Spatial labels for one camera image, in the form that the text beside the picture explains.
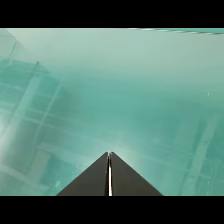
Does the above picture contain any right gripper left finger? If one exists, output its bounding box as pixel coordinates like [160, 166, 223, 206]
[57, 151, 110, 197]

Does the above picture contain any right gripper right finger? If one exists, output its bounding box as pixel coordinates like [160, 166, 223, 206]
[109, 151, 163, 197]

